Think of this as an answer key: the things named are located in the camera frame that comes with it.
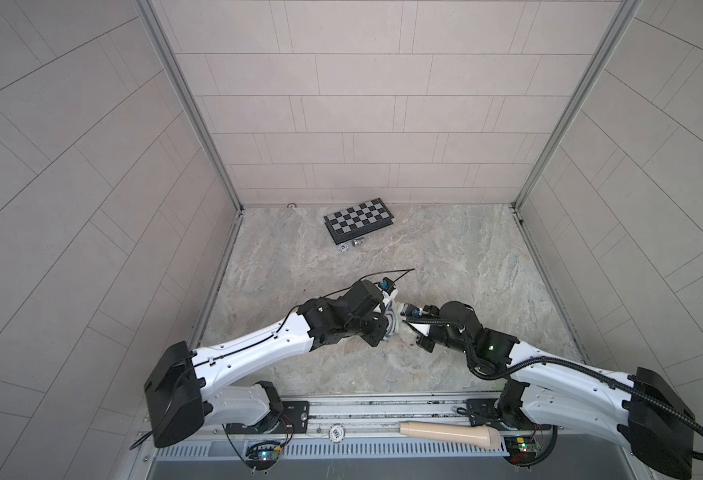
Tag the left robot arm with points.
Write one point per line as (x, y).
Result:
(190, 388)

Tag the white teddy bear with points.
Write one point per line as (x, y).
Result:
(405, 334)

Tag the black white chessboard box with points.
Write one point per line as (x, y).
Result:
(358, 221)

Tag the left circuit board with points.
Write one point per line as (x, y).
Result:
(262, 456)

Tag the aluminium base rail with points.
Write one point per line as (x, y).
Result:
(370, 414)

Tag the blue white striped sweater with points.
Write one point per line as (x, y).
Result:
(393, 315)

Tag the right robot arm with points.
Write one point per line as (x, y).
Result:
(638, 411)

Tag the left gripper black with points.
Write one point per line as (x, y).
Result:
(379, 328)

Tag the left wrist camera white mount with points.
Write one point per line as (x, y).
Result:
(389, 290)

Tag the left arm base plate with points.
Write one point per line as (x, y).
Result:
(288, 417)

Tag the round white sticker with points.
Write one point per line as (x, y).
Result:
(336, 433)

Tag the beige wooden handle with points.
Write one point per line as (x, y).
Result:
(484, 437)

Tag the circuit board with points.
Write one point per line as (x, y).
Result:
(262, 456)
(522, 450)

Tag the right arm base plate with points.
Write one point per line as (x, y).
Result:
(484, 412)

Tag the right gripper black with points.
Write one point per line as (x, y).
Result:
(421, 343)

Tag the right circuit board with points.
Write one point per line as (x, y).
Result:
(522, 450)

